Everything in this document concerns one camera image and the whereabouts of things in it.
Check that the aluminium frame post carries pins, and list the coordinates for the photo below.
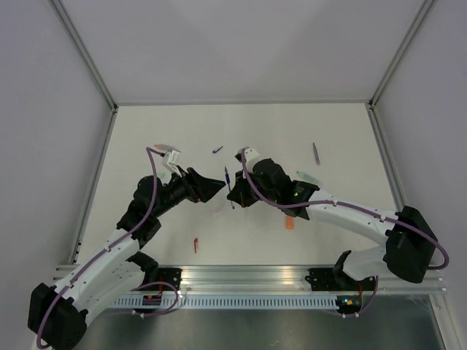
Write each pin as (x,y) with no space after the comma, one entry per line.
(79,45)
(409,36)

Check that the blue gel pen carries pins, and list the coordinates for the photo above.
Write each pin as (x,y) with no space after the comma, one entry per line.
(228,182)

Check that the left aluminium frame post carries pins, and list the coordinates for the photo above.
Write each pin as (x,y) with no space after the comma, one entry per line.
(79,45)

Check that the right aluminium frame post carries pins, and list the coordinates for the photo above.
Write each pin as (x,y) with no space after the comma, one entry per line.
(409,36)

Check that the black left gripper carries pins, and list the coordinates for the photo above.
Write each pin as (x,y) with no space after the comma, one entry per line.
(198,188)

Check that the orange highlighter pen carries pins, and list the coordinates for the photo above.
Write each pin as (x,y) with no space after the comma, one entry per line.
(164,147)

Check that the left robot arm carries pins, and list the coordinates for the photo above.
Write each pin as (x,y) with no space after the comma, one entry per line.
(60,314)

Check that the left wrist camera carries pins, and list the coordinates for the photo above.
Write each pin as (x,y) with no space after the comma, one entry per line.
(171,161)

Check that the purple grey marker pen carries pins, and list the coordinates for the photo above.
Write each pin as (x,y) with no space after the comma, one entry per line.
(316,154)

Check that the orange highlighter cap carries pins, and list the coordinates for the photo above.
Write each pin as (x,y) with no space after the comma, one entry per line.
(289,223)

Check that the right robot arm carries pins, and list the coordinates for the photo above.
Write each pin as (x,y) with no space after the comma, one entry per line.
(404,242)

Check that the white slotted cable duct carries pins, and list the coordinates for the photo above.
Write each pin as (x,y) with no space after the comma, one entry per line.
(227,302)

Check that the green highlighter pen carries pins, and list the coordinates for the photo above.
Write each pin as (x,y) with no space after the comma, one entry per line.
(307,178)

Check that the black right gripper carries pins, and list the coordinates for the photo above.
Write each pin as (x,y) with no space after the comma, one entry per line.
(238,193)

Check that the aluminium mounting rail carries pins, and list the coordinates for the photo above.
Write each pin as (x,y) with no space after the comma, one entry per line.
(282,279)

